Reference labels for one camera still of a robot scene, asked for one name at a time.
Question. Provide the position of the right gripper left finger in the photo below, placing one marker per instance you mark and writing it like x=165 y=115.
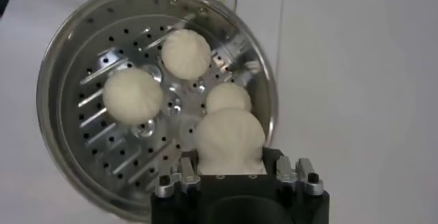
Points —
x=186 y=177

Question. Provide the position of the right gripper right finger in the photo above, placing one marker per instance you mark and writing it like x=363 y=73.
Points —
x=304 y=177

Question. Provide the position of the white steamed baozi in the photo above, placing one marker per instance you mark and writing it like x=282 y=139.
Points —
x=227 y=97
x=186 y=54
x=132 y=95
x=229 y=139

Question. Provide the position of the stainless steel steamer basket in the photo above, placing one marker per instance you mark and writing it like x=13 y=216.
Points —
x=102 y=150

